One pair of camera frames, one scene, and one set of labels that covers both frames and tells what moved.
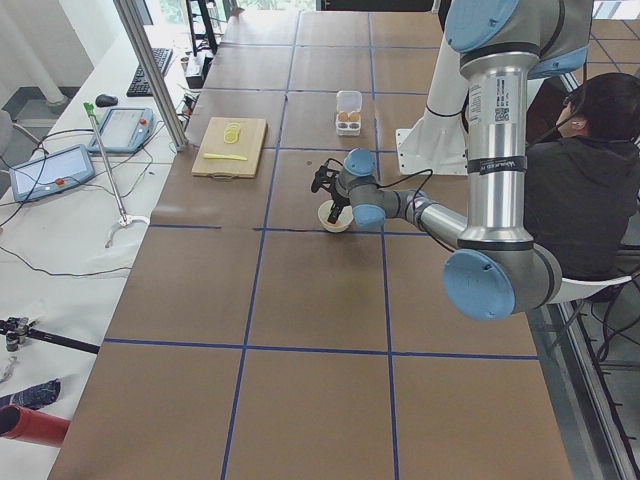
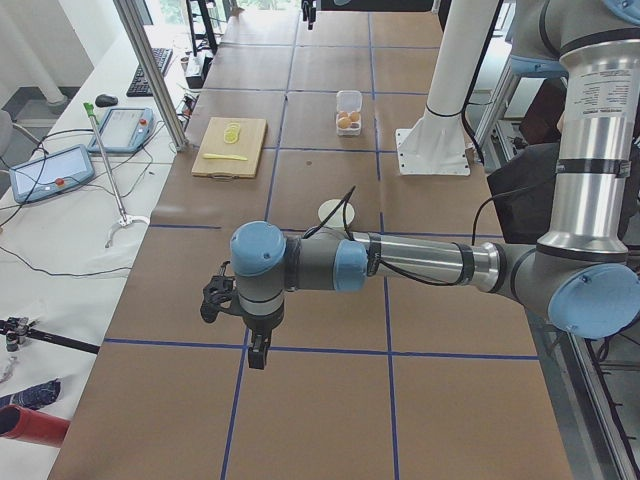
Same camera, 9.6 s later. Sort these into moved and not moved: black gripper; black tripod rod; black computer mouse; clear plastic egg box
Moved: black gripper
Not moved: black tripod rod; black computer mouse; clear plastic egg box
